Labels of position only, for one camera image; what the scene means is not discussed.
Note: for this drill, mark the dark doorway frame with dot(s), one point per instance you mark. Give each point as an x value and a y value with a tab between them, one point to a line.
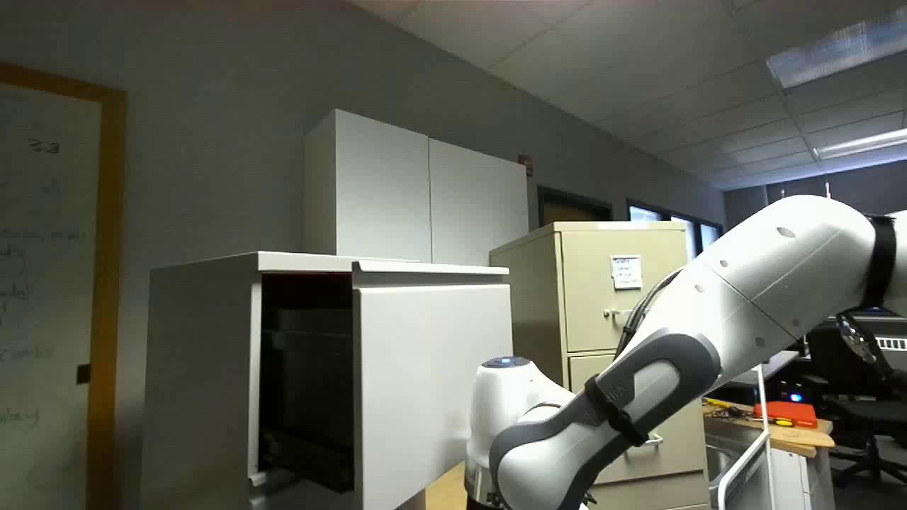
566	207

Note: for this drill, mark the black office chair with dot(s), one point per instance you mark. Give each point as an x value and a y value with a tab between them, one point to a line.
860	397

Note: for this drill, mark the dark framed window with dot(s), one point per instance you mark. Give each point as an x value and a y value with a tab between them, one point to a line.
703	232

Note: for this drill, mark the wooden workbench top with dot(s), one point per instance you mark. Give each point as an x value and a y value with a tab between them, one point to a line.
803	440

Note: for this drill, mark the orange tool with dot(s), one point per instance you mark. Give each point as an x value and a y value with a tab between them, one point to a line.
788	414

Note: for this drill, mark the narrow ceiling light strip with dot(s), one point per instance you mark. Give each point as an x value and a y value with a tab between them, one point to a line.
860	143

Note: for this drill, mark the large ceiling light panel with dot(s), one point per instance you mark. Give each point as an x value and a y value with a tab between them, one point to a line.
837	48

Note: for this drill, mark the white metal tube frame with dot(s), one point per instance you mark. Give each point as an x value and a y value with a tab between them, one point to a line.
754	442

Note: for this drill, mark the white paper label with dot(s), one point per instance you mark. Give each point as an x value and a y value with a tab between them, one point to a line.
623	272

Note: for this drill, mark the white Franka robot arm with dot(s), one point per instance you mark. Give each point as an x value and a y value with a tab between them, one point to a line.
754	285

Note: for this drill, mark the whiteboard with wooden frame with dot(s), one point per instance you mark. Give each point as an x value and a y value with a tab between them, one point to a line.
46	285

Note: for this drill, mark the beige metal filing cabinet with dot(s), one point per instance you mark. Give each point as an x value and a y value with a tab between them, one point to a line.
583	285

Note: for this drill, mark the tall white cupboard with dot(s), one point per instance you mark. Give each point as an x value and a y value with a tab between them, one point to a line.
377	187

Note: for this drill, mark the white drawer cabinet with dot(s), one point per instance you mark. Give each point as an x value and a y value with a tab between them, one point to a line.
192	378

